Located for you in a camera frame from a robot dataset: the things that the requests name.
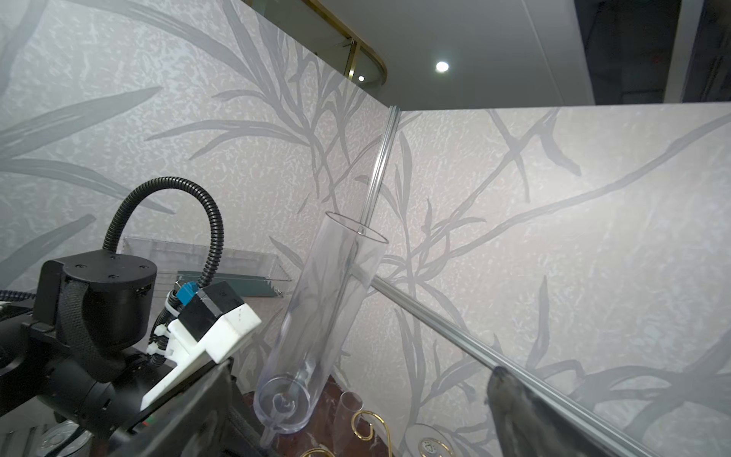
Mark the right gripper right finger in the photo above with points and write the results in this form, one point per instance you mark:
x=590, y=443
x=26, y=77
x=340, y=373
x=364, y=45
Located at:
x=526, y=425

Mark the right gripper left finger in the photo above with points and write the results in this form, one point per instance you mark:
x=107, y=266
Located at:
x=190, y=420

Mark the clear wine glass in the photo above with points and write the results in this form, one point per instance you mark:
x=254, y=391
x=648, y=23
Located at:
x=342, y=435
x=424, y=441
x=334, y=281

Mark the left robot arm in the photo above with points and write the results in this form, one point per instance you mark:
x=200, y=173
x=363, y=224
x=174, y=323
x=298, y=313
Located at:
x=71, y=343

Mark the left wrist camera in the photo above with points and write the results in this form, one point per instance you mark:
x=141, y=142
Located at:
x=210, y=325

